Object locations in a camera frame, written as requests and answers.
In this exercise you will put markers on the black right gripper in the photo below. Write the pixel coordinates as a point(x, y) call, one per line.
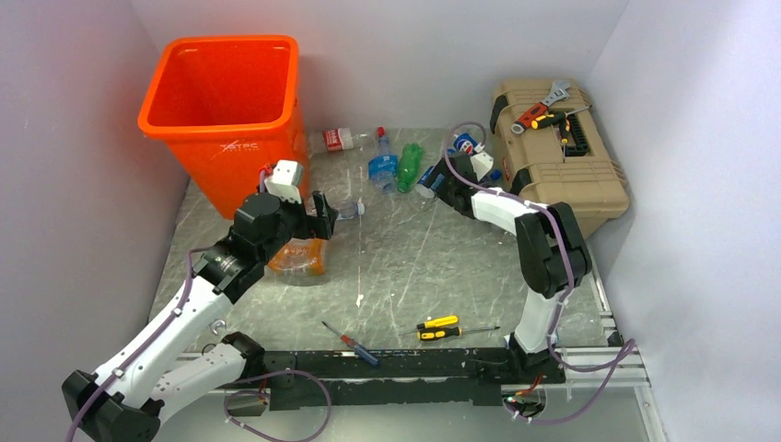
point(440, 191)

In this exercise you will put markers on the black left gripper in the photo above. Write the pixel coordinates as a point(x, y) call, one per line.
point(314, 226)

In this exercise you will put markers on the blue label clear bottle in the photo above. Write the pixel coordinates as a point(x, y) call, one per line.
point(425, 185)

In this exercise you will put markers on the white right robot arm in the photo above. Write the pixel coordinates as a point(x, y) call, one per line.
point(553, 256)

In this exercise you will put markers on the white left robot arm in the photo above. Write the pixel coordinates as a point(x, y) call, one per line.
point(130, 396)

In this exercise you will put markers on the orange plastic bin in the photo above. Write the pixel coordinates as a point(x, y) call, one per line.
point(226, 106)

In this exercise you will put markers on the clear bottle white cap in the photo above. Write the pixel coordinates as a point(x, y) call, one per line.
point(348, 210)

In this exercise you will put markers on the pepsi label bottle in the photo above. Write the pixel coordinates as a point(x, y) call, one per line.
point(464, 143)

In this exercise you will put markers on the green plastic bottle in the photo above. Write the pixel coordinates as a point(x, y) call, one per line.
point(408, 167)

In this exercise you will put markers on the crushed orange label bottle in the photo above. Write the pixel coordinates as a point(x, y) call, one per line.
point(301, 262)

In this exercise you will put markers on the blue label crushed bottle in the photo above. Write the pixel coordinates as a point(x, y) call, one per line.
point(382, 168)

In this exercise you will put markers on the red label clear bottle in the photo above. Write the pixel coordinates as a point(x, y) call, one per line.
point(342, 139)

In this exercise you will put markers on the tan plastic toolbox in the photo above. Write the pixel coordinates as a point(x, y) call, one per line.
point(566, 162)

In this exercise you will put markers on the yellow black screwdriver on toolbox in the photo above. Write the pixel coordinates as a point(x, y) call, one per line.
point(556, 117)

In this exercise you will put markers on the red blue screwdriver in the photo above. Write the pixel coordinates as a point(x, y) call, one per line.
point(358, 349)

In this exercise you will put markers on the silver adjustable wrench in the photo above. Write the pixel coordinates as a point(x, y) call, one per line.
point(558, 92)

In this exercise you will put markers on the black yellow screwdriver on table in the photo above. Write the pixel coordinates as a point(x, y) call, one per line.
point(441, 333)

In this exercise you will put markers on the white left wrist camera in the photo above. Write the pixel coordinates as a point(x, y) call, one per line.
point(282, 180)

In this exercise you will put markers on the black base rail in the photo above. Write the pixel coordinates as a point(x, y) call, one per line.
point(482, 376)

